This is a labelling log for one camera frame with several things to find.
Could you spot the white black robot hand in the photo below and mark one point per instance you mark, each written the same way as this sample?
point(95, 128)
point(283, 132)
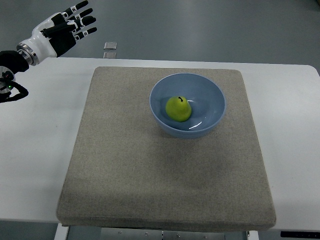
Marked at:
point(59, 33)

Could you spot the green pear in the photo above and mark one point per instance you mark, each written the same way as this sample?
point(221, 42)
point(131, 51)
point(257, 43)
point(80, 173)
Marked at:
point(178, 108)

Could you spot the black label strip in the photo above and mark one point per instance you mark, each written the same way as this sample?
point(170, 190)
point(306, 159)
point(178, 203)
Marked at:
point(300, 234)

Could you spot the beige fabric mat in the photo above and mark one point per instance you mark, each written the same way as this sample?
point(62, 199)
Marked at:
point(126, 172)

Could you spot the lower metal floor plate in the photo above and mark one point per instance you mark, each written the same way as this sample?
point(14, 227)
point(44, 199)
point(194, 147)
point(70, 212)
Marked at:
point(109, 55)

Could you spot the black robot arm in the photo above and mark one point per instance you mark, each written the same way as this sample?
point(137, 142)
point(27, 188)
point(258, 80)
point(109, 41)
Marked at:
point(12, 62)

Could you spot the white table frame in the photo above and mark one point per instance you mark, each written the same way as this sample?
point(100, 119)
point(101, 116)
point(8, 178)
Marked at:
point(98, 233)

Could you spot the upper metal floor plate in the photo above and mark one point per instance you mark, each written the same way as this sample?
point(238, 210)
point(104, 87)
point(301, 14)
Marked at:
point(110, 45)

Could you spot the blue bowl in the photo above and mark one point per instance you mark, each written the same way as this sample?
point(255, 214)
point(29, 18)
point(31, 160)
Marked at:
point(206, 98)

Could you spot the metal floor plate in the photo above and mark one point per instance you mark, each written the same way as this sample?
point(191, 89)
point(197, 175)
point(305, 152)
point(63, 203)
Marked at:
point(110, 45)
point(109, 55)

